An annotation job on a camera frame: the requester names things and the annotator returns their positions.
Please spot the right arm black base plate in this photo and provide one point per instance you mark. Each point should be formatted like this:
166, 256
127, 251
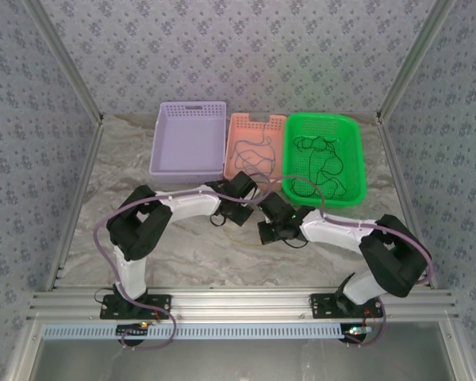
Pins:
321, 309

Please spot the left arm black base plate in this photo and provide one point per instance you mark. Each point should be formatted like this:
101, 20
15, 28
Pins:
162, 301

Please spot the purple plastic basket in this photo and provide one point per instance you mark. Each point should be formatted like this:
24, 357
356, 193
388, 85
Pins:
186, 147

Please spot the aluminium frame post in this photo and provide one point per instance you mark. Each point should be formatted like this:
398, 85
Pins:
63, 59
412, 59

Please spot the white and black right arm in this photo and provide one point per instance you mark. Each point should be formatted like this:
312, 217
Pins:
333, 230

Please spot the green plastic basket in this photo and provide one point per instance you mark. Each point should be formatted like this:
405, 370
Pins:
349, 186

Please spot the aluminium mounting rail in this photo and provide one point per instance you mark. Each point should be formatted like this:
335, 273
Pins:
238, 305

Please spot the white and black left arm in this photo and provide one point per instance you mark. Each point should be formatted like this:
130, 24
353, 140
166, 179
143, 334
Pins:
190, 202

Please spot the small electronics board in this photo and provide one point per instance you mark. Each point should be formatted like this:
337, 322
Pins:
131, 329
355, 331

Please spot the aluminium side rail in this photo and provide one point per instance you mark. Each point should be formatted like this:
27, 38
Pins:
79, 190
400, 186

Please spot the pink plastic basket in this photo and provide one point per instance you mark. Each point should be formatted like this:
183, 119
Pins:
246, 131

